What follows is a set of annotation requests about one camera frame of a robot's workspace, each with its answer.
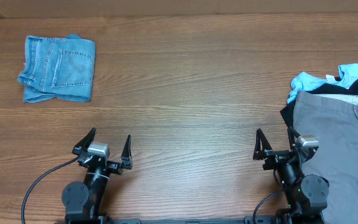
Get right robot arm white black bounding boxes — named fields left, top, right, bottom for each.
left=252, top=127, right=329, bottom=223

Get grey cotton shorts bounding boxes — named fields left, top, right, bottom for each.
left=293, top=91, right=358, bottom=223

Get black t-shirt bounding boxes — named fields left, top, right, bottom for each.
left=280, top=80, right=358, bottom=126

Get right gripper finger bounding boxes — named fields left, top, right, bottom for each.
left=253, top=128, right=273, bottom=160
left=287, top=126, right=300, bottom=149

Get folded blue denim shorts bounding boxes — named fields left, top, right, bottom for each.
left=17, top=34, right=96, bottom=103

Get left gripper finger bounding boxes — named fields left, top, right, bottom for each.
left=121, top=134, right=132, bottom=170
left=72, top=128, right=96, bottom=156

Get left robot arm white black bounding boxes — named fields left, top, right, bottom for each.
left=62, top=128, right=132, bottom=223

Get light blue t-shirt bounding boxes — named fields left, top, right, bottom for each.
left=287, top=63, right=358, bottom=103

